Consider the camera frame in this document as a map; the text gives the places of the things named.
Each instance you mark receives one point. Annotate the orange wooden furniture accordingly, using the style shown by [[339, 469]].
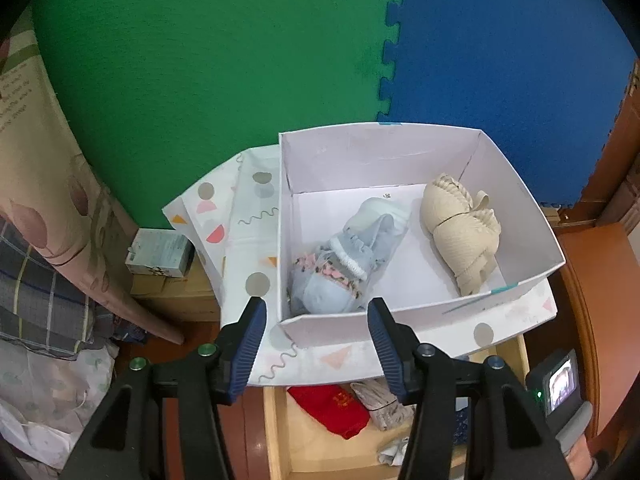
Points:
[[600, 300]]

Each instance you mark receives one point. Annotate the patterned white cover cloth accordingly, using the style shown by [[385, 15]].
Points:
[[235, 240]]

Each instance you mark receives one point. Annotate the green foam mat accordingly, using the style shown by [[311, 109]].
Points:
[[200, 60]]

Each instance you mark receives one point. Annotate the blue foam mat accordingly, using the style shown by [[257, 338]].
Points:
[[500, 50]]

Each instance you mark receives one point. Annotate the taupe underwear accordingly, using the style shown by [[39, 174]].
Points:
[[380, 407]]

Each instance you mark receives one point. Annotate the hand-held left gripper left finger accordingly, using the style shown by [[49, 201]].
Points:
[[247, 345]]

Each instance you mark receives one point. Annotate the blue packet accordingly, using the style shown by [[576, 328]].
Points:
[[130, 332]]

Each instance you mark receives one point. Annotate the beige sock pair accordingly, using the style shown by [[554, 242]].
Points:
[[460, 230]]

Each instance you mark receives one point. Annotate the white shoe box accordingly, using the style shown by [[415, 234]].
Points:
[[350, 170]]

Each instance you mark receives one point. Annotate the pink floral fabric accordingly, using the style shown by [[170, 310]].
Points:
[[50, 160]]

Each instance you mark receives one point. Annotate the grey-fronted wooden drawer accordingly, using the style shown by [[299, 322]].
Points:
[[300, 447]]

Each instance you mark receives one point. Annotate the brown cardboard box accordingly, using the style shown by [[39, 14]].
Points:
[[175, 295]]

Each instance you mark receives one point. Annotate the small teal white box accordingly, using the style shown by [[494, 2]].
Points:
[[160, 255]]

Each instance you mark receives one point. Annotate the grey plaid blanket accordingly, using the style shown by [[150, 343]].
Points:
[[40, 285]]

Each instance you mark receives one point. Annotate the red underwear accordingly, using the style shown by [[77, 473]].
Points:
[[335, 410]]

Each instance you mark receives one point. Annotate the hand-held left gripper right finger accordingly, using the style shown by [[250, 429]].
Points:
[[385, 355]]

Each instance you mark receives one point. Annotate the person's right forearm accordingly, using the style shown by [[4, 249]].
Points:
[[582, 462]]

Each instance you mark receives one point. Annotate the blue-grey sock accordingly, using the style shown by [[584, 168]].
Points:
[[461, 420]]

